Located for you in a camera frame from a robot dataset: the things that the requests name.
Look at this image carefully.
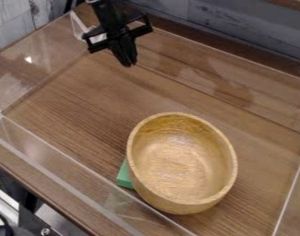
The green block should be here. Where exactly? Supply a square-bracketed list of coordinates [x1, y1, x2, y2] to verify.
[117, 160, 134, 189]

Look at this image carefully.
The clear acrylic tray wall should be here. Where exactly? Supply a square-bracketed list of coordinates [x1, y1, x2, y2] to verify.
[0, 14, 300, 236]

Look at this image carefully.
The black metal bracket with bolt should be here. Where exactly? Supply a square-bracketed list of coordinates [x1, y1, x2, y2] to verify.
[19, 206, 62, 236]

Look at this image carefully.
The black cable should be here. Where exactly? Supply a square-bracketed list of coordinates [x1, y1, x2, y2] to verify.
[0, 213, 14, 236]

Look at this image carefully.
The clear acrylic corner bracket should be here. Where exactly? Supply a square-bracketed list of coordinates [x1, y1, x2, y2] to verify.
[70, 11, 95, 41]

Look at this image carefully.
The brown wooden oval bowl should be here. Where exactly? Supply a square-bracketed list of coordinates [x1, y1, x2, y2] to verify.
[126, 112, 238, 215]

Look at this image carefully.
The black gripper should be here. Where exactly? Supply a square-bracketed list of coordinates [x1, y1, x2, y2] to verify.
[82, 0, 153, 67]

